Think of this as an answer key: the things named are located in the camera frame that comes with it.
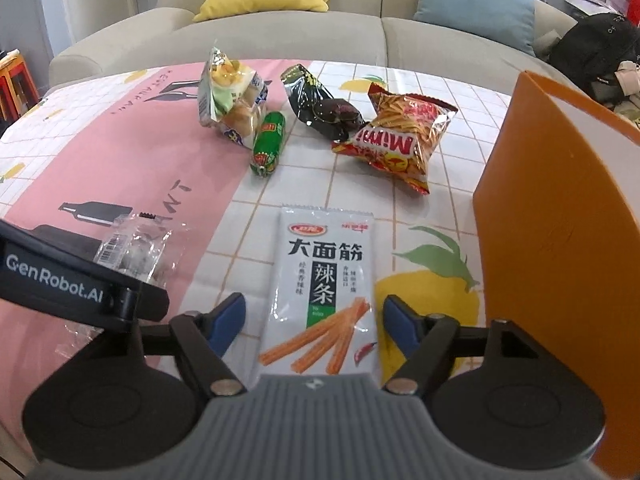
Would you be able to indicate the orange stool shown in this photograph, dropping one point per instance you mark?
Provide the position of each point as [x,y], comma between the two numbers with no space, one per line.
[17,85]

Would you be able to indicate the black backpack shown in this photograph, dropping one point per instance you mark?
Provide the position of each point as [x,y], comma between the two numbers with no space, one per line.
[590,55]

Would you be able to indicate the orange cardboard box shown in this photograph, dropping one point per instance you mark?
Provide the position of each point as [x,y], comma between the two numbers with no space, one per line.
[540,260]

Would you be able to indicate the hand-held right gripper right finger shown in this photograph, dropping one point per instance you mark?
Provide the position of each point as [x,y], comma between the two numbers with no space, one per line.
[400,325]

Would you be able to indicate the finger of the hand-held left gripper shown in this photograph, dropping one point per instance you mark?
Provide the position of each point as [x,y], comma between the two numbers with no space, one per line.
[142,302]

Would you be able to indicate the pink cloth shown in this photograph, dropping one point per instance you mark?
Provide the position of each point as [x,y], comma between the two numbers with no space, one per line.
[627,77]

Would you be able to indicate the clear candy packet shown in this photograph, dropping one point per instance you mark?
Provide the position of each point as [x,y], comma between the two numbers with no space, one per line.
[135,255]

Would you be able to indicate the light blue pillow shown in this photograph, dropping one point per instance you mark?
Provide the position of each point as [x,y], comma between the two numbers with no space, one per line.
[475,0]

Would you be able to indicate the green and yellow bread packet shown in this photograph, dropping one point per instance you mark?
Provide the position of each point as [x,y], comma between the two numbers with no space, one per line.
[232,95]

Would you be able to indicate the beige sofa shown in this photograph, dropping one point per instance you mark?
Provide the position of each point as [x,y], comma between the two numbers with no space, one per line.
[300,40]

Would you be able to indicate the green sausage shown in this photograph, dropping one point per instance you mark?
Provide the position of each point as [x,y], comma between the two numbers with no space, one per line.
[267,142]

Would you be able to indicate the white spicy strips packet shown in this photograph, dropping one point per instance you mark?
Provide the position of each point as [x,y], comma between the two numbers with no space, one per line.
[320,285]

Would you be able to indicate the red and yellow striped chips packet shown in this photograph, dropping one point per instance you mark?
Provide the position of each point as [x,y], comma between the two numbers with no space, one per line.
[400,135]

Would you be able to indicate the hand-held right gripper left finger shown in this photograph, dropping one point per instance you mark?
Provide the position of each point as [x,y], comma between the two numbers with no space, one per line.
[227,321]

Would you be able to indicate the black snack packet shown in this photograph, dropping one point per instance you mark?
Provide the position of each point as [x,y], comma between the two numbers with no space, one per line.
[320,107]

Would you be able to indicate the pink and white checked tablecloth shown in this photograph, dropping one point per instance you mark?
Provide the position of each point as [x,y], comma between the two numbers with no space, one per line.
[175,170]

